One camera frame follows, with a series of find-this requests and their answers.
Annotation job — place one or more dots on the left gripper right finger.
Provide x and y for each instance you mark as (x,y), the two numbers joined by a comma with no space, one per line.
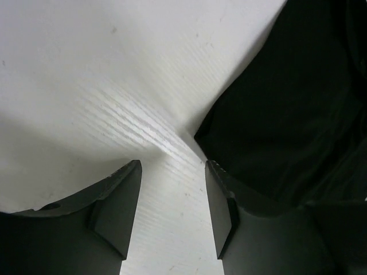
(256,235)

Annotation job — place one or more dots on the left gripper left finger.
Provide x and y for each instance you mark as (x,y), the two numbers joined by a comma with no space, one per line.
(86,233)

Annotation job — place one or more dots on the black tank top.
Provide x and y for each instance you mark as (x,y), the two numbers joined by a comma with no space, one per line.
(292,126)

